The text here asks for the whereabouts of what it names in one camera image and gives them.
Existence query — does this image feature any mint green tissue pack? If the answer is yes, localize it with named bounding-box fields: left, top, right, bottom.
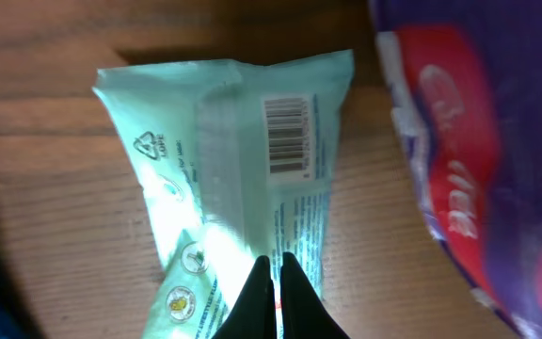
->
left=93, top=50, right=354, bottom=338

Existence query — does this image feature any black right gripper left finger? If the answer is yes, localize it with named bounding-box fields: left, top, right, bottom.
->
left=213, top=255, right=277, bottom=339

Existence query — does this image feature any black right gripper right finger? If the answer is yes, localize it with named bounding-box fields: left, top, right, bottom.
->
left=280, top=252, right=349, bottom=339

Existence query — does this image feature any purple pink tissue pack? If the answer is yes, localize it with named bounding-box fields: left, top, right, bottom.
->
left=370, top=0, right=542, bottom=338

